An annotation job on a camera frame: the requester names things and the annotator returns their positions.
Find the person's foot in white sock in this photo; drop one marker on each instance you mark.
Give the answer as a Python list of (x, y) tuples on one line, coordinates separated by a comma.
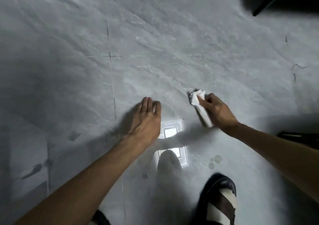
[(221, 207)]

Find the person's left fingers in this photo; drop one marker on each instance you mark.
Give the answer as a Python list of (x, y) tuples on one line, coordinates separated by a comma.
[(150, 105)]

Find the person's right forearm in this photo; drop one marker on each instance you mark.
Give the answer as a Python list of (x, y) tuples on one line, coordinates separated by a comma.
[(279, 155)]

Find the person's left forearm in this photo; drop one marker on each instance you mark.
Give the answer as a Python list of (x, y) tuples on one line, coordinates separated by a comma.
[(84, 182)]

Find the person's left hand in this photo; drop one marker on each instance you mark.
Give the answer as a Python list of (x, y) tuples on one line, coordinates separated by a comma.
[(145, 122)]

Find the person's right hand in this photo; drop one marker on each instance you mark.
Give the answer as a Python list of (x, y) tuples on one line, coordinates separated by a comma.
[(220, 111)]

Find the white tissue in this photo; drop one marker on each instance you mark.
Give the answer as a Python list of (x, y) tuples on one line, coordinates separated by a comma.
[(200, 107)]

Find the dark shoe tip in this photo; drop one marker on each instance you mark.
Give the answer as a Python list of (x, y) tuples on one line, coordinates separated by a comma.
[(99, 218)]

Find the person's right fingers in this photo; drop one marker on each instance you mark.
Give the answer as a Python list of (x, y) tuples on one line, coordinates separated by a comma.
[(208, 101)]

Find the dark object at floor edge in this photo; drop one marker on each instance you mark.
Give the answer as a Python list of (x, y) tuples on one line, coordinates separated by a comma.
[(299, 138)]

